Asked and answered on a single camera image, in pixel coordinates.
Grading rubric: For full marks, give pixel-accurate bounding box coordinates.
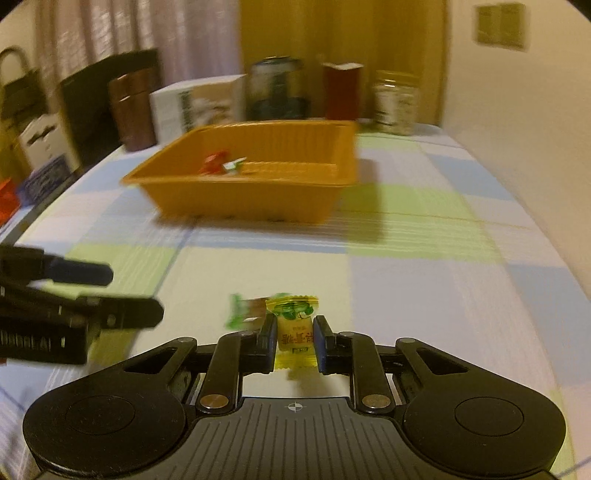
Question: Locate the sheer curtain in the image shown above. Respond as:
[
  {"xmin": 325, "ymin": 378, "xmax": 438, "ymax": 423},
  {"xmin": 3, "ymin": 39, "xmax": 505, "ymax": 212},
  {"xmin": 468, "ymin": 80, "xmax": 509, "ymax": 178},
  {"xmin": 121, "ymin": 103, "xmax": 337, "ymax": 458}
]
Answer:
[{"xmin": 34, "ymin": 0, "xmax": 241, "ymax": 93}]

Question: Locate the red-brown carton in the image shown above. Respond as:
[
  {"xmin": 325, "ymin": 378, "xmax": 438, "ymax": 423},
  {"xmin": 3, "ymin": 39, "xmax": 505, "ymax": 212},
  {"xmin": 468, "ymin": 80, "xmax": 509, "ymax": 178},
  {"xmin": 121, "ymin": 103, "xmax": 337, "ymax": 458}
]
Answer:
[{"xmin": 322, "ymin": 62, "xmax": 363, "ymax": 122}]

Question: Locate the yellow candy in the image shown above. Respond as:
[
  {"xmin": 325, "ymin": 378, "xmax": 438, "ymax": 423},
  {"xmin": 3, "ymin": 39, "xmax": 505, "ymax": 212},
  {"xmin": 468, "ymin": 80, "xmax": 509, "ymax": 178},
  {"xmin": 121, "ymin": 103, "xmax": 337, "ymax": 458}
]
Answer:
[{"xmin": 265, "ymin": 294, "xmax": 320, "ymax": 373}]

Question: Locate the orange plastic tray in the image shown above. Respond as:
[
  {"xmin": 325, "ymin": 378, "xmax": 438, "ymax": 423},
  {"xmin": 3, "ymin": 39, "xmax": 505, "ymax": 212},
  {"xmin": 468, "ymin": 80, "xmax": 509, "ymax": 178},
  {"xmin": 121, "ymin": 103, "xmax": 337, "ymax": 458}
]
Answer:
[{"xmin": 121, "ymin": 119, "xmax": 360, "ymax": 225}]

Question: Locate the clear plastic jar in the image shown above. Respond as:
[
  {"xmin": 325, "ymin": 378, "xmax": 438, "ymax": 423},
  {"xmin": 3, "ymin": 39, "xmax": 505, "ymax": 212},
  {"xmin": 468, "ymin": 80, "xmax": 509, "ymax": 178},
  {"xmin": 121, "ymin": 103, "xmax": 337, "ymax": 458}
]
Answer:
[{"xmin": 372, "ymin": 69, "xmax": 419, "ymax": 136}]

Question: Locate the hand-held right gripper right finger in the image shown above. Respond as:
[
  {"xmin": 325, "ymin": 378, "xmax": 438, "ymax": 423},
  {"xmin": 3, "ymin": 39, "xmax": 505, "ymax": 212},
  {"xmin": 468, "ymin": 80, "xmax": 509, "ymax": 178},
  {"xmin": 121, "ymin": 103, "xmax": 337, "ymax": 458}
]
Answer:
[{"xmin": 314, "ymin": 315, "xmax": 468, "ymax": 415}]

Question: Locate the brown metal canister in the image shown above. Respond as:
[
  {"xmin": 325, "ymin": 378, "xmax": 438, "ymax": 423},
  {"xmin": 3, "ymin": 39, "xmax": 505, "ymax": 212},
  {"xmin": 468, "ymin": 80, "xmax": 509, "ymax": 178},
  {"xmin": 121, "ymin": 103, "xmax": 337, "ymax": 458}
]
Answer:
[{"xmin": 108, "ymin": 69, "xmax": 158, "ymax": 152}]

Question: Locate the small red wrapped snack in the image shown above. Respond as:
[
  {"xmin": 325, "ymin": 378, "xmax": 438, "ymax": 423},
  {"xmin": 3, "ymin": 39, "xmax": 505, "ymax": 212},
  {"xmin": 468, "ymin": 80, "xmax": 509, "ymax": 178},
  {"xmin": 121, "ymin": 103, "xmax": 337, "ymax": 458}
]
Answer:
[{"xmin": 198, "ymin": 150, "xmax": 230, "ymax": 175}]

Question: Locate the white box with handle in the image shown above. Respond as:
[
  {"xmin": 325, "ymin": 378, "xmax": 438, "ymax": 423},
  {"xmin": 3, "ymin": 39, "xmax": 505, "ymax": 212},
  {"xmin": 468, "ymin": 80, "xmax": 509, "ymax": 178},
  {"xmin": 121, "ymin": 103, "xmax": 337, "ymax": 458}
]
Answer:
[{"xmin": 17, "ymin": 115, "xmax": 71, "ymax": 172}]

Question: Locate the checked tablecloth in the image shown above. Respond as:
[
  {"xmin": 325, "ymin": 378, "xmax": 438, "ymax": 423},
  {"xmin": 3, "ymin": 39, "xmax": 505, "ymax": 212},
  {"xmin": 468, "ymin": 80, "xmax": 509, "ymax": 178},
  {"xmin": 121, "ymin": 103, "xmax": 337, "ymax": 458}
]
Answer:
[{"xmin": 0, "ymin": 122, "xmax": 591, "ymax": 480}]

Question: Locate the dark handbag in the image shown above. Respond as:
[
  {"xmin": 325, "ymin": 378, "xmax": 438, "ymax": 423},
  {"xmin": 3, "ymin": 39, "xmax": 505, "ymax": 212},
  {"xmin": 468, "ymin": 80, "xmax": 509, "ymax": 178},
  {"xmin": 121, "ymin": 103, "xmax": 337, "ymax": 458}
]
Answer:
[{"xmin": 0, "ymin": 46, "xmax": 45, "ymax": 139}]

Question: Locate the red bag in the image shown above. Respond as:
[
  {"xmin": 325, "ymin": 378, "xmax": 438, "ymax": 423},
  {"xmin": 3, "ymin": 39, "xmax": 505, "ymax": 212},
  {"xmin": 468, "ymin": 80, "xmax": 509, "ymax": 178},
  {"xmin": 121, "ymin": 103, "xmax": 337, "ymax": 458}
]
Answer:
[{"xmin": 0, "ymin": 176, "xmax": 22, "ymax": 228}]

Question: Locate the dark glass jar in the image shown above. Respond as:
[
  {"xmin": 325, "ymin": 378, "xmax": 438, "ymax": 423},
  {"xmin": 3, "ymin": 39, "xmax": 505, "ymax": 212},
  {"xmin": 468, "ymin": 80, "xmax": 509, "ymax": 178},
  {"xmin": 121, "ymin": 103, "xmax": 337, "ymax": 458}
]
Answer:
[{"xmin": 247, "ymin": 56, "xmax": 308, "ymax": 122}]

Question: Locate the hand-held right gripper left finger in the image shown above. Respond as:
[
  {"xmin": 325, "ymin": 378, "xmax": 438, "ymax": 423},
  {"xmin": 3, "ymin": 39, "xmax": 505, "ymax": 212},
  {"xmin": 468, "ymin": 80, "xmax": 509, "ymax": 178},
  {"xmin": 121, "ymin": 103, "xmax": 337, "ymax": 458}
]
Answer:
[{"xmin": 124, "ymin": 316, "xmax": 279, "ymax": 415}]

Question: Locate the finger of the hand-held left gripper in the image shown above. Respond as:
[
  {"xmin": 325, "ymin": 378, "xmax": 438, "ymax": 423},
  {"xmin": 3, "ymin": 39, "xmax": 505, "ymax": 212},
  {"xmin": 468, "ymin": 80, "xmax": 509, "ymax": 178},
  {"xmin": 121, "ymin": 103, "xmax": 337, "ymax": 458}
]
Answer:
[
  {"xmin": 0, "ymin": 288, "xmax": 165, "ymax": 330},
  {"xmin": 0, "ymin": 246, "xmax": 114, "ymax": 289}
]

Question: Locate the black chair back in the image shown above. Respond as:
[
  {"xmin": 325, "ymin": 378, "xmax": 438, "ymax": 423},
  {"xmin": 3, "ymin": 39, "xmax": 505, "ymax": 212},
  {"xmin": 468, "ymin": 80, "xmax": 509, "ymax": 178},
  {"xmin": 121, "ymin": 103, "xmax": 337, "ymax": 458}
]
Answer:
[{"xmin": 59, "ymin": 48, "xmax": 163, "ymax": 172}]

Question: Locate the wall switch plate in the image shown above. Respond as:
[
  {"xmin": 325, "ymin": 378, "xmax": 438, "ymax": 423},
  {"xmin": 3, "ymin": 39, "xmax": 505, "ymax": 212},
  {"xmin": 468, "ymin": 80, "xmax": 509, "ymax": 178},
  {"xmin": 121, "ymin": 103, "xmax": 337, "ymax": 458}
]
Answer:
[{"xmin": 475, "ymin": 2, "xmax": 528, "ymax": 50}]

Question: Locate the wooden door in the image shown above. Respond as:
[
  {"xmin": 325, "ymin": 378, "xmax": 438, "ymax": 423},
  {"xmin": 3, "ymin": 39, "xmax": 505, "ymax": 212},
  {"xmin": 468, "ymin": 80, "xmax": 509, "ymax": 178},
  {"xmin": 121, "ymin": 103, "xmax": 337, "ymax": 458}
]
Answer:
[{"xmin": 238, "ymin": 0, "xmax": 450, "ymax": 126}]

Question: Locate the white printed cardboard box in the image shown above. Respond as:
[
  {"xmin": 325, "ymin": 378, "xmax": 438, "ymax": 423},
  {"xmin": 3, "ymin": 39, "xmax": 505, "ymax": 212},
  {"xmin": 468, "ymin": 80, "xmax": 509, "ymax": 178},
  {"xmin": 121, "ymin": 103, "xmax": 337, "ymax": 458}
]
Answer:
[{"xmin": 150, "ymin": 74, "xmax": 248, "ymax": 144}]

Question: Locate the blue patterned box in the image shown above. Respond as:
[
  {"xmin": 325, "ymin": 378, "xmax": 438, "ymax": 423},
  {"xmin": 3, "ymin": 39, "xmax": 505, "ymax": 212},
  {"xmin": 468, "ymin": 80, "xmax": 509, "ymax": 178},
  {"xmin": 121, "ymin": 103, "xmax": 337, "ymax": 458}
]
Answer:
[{"xmin": 22, "ymin": 154, "xmax": 73, "ymax": 205}]

